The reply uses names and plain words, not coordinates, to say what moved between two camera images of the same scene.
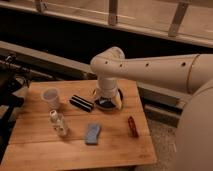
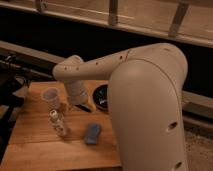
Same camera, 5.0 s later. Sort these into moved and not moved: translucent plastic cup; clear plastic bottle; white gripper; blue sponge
Moved: white gripper
Not moved: translucent plastic cup; blue sponge; clear plastic bottle
